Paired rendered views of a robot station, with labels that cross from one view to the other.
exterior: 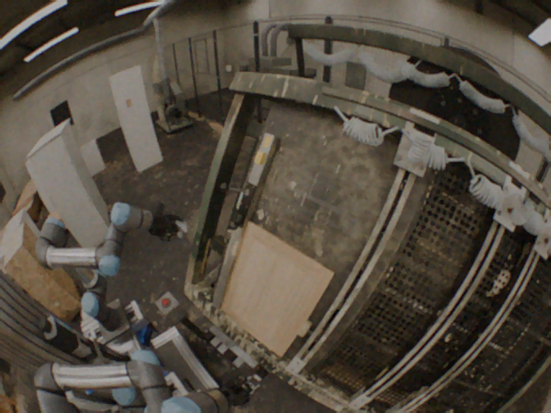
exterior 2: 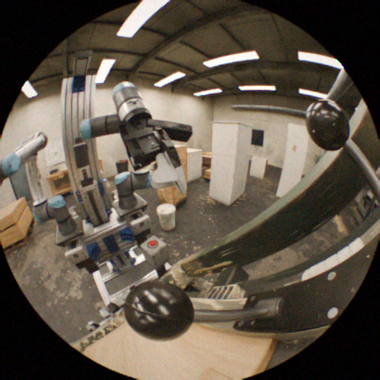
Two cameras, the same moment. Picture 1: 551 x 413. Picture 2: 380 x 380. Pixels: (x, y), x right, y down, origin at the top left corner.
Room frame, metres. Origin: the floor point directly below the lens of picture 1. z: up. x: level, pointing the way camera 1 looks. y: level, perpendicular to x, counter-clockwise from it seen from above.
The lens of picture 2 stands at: (0.61, 0.15, 1.51)
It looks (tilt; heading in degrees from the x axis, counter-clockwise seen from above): 26 degrees down; 85
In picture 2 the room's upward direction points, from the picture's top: straight up
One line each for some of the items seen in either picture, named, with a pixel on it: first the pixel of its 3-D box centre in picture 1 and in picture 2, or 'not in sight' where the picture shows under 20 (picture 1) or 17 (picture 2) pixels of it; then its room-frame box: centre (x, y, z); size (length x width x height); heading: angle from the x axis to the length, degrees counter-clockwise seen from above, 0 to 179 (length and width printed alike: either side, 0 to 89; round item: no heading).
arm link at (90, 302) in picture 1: (94, 306); (124, 182); (0.23, 0.94, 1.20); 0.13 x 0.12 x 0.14; 15
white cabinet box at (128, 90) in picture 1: (134, 118); (293, 162); (3.74, 2.69, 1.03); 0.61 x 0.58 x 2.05; 41
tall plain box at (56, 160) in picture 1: (72, 187); (231, 162); (1.80, 2.86, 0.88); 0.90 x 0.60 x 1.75; 41
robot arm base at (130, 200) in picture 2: (106, 316); (127, 197); (0.22, 0.94, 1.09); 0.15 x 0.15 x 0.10
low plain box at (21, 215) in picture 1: (25, 251); (184, 165); (0.78, 4.10, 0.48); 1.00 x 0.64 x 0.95; 41
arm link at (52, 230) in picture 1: (75, 264); (138, 150); (0.35, 0.97, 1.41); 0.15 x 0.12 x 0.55; 15
